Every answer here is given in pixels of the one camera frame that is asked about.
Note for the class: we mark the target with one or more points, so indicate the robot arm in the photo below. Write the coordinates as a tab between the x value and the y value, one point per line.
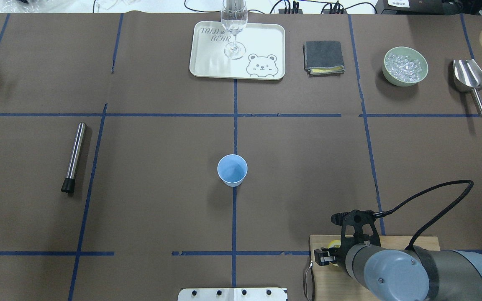
453	275

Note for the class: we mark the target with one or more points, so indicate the grey yellow folded cloth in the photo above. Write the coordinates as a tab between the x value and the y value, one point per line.
323	57

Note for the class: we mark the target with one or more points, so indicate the cream bear tray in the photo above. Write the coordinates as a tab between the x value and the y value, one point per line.
258	54

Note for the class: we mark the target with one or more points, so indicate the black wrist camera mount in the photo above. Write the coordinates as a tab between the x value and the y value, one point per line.
362	221

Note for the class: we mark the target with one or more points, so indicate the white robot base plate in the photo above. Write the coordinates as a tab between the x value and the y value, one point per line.
233	294

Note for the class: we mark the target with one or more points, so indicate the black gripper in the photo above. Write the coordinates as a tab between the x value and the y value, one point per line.
324	256

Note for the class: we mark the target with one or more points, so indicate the yellow lemon slice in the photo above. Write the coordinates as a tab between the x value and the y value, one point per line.
334	244

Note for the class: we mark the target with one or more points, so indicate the wooden cutting board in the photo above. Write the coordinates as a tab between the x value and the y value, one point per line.
373	273

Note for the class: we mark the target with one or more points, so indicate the clear wine glass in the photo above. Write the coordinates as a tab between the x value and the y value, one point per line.
234	18

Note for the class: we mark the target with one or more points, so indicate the green bowl of ice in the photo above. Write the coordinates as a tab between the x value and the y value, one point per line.
404	66

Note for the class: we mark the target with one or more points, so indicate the blue paper cup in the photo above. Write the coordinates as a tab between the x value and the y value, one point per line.
232	170

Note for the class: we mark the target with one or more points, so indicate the steel ice scoop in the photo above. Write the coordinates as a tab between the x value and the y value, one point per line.
468	79

